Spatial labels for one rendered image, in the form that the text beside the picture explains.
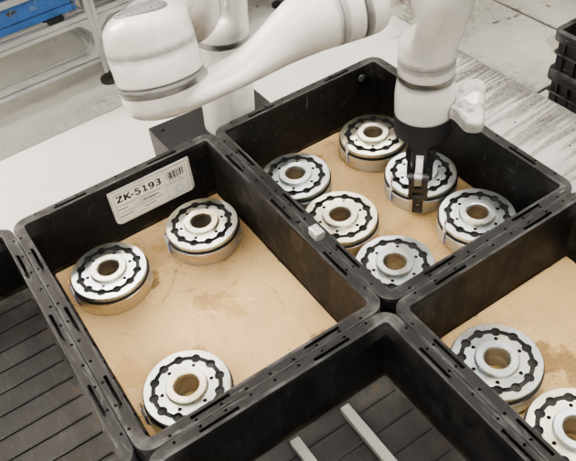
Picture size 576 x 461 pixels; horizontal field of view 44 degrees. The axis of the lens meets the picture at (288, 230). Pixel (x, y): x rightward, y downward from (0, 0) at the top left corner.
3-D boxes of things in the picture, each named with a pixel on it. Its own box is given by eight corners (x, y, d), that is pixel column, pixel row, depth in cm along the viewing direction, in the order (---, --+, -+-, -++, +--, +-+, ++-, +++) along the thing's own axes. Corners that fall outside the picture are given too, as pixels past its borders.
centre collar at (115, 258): (83, 270, 95) (82, 267, 95) (115, 251, 97) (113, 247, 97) (102, 290, 93) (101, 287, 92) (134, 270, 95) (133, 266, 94)
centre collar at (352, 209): (314, 214, 99) (314, 211, 98) (344, 198, 100) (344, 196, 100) (336, 234, 96) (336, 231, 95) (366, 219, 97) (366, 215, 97)
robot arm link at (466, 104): (484, 134, 87) (489, 91, 82) (390, 130, 89) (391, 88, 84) (485, 91, 93) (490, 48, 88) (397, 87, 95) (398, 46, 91)
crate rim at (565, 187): (212, 144, 104) (209, 130, 103) (375, 66, 114) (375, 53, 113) (388, 318, 80) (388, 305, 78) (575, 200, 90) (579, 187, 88)
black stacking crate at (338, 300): (41, 284, 101) (12, 227, 93) (222, 193, 111) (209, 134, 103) (167, 509, 77) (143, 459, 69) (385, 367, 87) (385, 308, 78)
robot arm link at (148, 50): (81, 28, 67) (138, -28, 89) (114, 122, 72) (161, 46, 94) (176, 8, 66) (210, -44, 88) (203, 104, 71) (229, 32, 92)
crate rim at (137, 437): (16, 237, 94) (8, 224, 93) (212, 144, 104) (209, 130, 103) (145, 470, 70) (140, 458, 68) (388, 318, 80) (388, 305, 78)
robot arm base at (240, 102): (196, 116, 130) (184, 31, 118) (241, 101, 133) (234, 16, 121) (218, 144, 125) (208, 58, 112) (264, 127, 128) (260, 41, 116)
